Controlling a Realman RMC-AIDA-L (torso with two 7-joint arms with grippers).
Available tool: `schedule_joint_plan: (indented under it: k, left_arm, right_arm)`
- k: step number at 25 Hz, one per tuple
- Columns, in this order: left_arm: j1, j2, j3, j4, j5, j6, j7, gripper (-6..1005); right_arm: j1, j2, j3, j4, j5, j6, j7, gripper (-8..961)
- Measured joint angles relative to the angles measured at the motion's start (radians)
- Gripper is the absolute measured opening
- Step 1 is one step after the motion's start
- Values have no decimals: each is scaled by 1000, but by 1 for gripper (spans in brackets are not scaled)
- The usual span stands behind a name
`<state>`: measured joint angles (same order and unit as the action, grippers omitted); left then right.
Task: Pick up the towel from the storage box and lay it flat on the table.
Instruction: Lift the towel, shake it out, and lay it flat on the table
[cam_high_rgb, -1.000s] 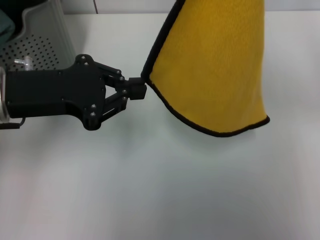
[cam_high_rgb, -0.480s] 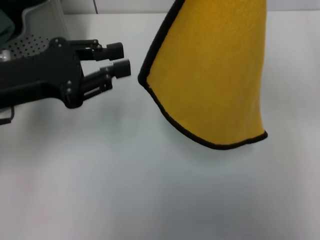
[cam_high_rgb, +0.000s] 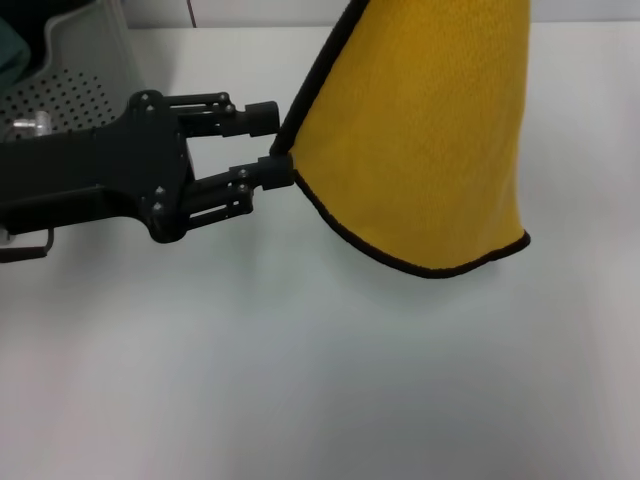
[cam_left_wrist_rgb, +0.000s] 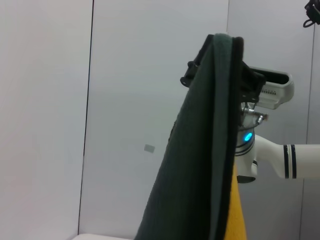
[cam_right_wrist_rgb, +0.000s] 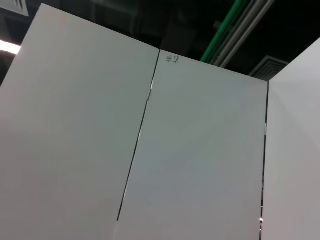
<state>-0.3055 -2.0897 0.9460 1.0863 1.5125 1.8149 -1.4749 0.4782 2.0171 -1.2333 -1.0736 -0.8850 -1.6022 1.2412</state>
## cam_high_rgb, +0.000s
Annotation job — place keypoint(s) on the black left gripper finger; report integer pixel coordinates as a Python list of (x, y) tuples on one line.
[(275, 172), (262, 119)]

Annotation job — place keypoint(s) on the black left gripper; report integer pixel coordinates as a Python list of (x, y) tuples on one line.
[(100, 170)]

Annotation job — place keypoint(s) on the yellow towel black trim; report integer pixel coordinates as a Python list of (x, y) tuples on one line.
[(425, 125)]

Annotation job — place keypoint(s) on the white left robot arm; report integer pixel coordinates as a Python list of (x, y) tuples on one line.
[(27, 125)]

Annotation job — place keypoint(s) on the grey perforated plastic storage box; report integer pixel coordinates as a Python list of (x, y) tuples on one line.
[(75, 95)]

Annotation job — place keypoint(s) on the teal green towel black trim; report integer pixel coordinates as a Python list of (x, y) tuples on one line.
[(10, 55)]

